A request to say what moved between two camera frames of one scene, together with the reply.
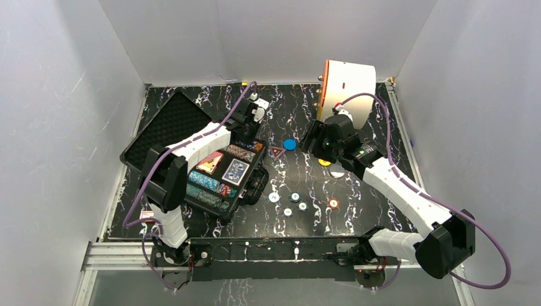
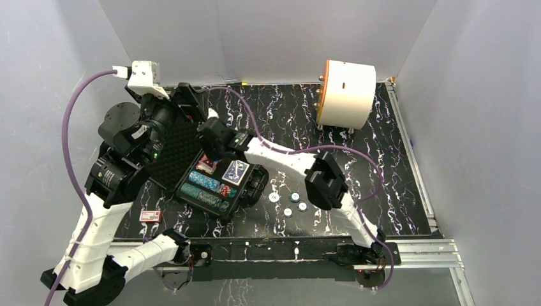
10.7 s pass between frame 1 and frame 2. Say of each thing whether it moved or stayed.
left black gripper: moved
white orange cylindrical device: stayed
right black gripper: moved
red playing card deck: stayed
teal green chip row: stayed
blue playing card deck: stayed
